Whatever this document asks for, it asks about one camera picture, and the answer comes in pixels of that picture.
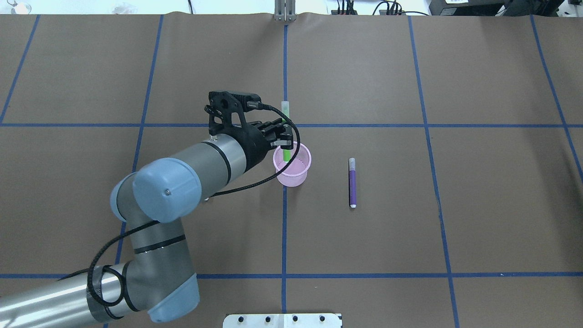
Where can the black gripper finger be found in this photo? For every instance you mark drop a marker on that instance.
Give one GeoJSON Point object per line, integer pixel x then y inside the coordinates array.
{"type": "Point", "coordinates": [276, 126]}

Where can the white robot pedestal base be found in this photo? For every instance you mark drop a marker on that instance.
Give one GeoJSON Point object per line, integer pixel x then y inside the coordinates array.
{"type": "Point", "coordinates": [284, 320]}

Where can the purple highlighter pen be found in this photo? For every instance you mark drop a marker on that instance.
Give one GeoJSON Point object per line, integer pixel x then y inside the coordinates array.
{"type": "Point", "coordinates": [352, 184]}

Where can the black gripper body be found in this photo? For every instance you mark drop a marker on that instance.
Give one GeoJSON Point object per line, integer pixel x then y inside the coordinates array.
{"type": "Point", "coordinates": [253, 145]}

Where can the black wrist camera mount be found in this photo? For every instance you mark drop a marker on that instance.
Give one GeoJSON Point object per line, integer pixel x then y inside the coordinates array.
{"type": "Point", "coordinates": [227, 111]}

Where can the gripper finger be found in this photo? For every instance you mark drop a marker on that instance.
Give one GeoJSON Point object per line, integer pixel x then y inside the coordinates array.
{"type": "Point", "coordinates": [276, 140]}

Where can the green highlighter pen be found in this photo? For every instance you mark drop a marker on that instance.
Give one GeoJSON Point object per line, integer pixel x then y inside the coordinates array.
{"type": "Point", "coordinates": [286, 154]}

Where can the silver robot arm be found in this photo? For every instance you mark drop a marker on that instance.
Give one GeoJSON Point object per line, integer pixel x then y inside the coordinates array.
{"type": "Point", "coordinates": [149, 267]}

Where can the brown paper table cover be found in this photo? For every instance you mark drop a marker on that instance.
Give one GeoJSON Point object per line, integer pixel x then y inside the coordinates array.
{"type": "Point", "coordinates": [410, 91]}

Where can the pink mesh pen holder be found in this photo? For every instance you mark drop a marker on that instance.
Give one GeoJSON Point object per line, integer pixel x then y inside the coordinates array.
{"type": "Point", "coordinates": [297, 172]}

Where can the blue tape grid lines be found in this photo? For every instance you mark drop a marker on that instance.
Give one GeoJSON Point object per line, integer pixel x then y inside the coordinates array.
{"type": "Point", "coordinates": [284, 228]}

